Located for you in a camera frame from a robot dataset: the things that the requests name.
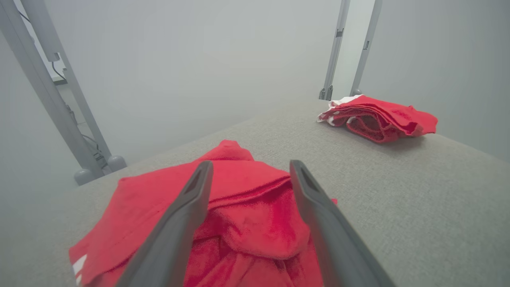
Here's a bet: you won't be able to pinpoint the red basketball jersey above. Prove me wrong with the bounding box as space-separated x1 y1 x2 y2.
69 140 338 287

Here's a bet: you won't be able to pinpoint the red shorts with white stripes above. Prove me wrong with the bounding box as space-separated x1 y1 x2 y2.
317 94 438 144

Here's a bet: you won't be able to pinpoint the grey metal stand post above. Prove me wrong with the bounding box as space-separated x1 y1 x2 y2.
0 0 128 186

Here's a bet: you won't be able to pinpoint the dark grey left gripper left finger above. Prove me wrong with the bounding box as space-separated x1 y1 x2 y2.
116 160 214 287

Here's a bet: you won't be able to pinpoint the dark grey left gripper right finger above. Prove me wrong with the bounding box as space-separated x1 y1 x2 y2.
290 160 395 287

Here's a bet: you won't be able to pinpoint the black cables in frame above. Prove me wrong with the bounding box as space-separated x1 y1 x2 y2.
51 60 110 170

